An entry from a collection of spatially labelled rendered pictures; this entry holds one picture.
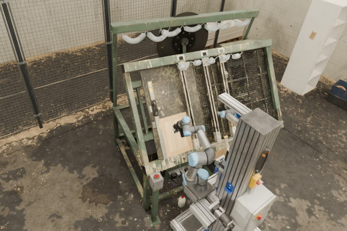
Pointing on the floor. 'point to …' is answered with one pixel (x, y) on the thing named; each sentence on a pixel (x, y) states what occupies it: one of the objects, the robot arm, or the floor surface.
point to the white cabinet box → (315, 43)
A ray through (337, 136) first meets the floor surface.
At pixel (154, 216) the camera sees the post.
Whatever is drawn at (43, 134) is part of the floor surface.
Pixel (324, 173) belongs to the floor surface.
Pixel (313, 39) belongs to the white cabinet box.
